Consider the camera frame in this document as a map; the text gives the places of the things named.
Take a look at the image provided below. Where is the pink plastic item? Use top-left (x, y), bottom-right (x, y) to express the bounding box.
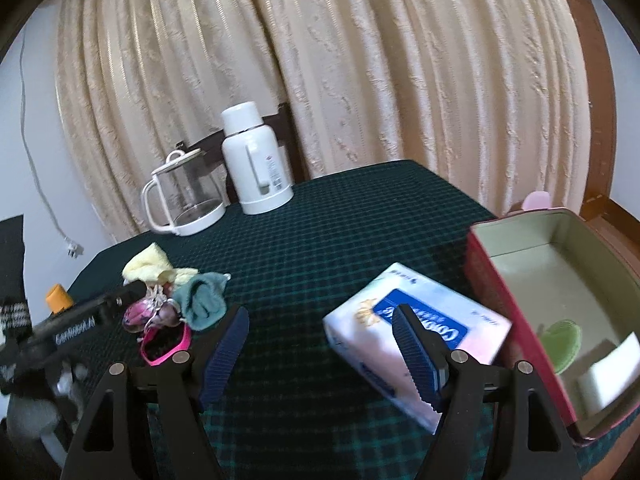
top-left (507, 191), bottom-right (553, 216)

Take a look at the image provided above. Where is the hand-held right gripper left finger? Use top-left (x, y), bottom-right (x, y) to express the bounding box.
top-left (60, 305), bottom-right (251, 480)

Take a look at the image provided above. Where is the floral cloth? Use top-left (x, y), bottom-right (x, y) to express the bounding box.
top-left (124, 282), bottom-right (182, 333)

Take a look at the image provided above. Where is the green cloth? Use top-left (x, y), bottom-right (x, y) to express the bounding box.
top-left (175, 271), bottom-right (232, 332)

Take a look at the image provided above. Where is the white sponge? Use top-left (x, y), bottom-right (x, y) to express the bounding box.
top-left (575, 332), bottom-right (640, 413)

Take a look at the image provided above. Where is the cream patterned curtain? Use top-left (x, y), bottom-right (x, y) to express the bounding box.
top-left (54, 0), bottom-right (591, 241)

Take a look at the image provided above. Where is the glass kettle with white handle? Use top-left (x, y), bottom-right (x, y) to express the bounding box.
top-left (141, 149), bottom-right (227, 237)

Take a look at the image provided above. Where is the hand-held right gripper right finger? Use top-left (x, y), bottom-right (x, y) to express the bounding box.
top-left (391, 303), bottom-right (586, 480)

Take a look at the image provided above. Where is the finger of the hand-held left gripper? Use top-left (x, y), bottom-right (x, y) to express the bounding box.
top-left (97, 280), bottom-right (148, 313)

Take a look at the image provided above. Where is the orange cap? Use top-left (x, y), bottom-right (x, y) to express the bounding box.
top-left (45, 284), bottom-right (76, 316)

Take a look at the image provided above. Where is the dark brown chair back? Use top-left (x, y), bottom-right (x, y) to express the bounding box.
top-left (186, 102), bottom-right (307, 206)

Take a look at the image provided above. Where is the white and blue tissue pack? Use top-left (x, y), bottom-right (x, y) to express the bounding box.
top-left (322, 261), bottom-right (513, 433)

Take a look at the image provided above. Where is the green round pad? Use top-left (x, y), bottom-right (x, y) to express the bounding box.
top-left (537, 319), bottom-right (585, 376)

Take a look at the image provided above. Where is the green plaid tablecloth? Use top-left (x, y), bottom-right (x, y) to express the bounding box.
top-left (60, 159), bottom-right (601, 480)

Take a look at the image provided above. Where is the brown wooden door frame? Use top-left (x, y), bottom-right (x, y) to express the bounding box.
top-left (552, 0), bottom-right (617, 211)

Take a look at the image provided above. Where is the brown wooden furniture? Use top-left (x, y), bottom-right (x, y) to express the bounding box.
top-left (580, 195), bottom-right (640, 286)

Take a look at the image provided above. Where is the red storage box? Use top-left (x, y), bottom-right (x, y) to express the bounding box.
top-left (465, 207), bottom-right (640, 448)

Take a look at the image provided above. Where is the white cable with plug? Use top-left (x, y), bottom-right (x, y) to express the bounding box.
top-left (17, 25), bottom-right (83, 261)

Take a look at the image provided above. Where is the pink band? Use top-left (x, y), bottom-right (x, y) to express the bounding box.
top-left (140, 322), bottom-right (192, 367)

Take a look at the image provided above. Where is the white thermos jug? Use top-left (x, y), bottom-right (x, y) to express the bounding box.
top-left (221, 101), bottom-right (295, 216)

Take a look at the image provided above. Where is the yellow cloth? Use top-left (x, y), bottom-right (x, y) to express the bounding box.
top-left (122, 242), bottom-right (198, 286)

